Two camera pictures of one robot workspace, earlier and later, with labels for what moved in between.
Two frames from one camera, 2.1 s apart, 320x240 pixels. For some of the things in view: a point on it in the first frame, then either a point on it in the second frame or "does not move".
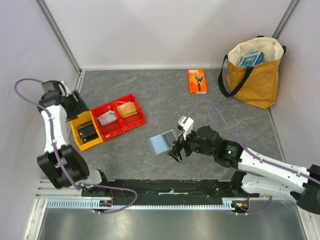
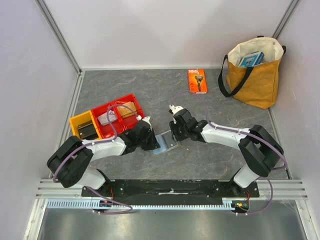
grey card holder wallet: x=162 y=143 does not move
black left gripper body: x=75 y=108 → x=146 y=143
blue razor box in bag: x=252 y=60 does not move
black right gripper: x=182 y=146 → x=175 y=132
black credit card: x=87 y=133 does not move
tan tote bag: x=252 y=70 does not move
